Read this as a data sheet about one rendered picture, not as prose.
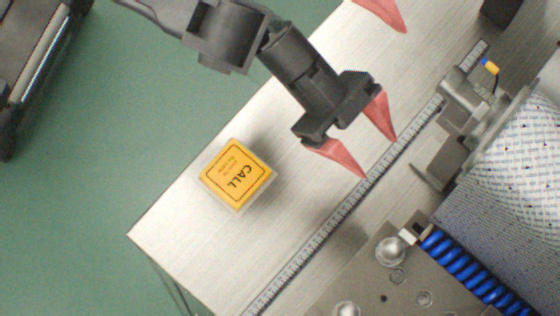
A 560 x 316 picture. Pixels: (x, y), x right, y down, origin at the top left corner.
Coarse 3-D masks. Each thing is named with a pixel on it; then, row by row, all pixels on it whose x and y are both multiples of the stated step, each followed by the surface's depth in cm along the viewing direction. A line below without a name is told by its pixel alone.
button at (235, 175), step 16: (240, 144) 137; (224, 160) 137; (240, 160) 137; (256, 160) 137; (208, 176) 136; (224, 176) 136; (240, 176) 136; (256, 176) 136; (224, 192) 136; (240, 192) 136; (240, 208) 137
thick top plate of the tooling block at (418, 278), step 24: (360, 264) 123; (408, 264) 123; (432, 264) 123; (336, 288) 122; (360, 288) 122; (384, 288) 122; (408, 288) 122; (432, 288) 122; (456, 288) 123; (312, 312) 121; (360, 312) 121; (384, 312) 122; (408, 312) 122; (432, 312) 122; (456, 312) 122; (480, 312) 122
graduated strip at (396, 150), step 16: (480, 48) 145; (464, 64) 144; (432, 96) 143; (432, 112) 142; (416, 128) 141; (400, 144) 141; (384, 160) 140; (368, 176) 139; (352, 192) 139; (368, 192) 139; (336, 208) 138; (352, 208) 138; (336, 224) 137; (320, 240) 137; (304, 256) 136; (288, 272) 136; (272, 288) 135; (256, 304) 134
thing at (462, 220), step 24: (456, 192) 110; (432, 216) 124; (456, 216) 117; (480, 216) 110; (456, 240) 124; (480, 240) 117; (504, 240) 110; (480, 264) 124; (504, 264) 117; (528, 264) 111; (528, 288) 117; (552, 288) 111; (552, 312) 118
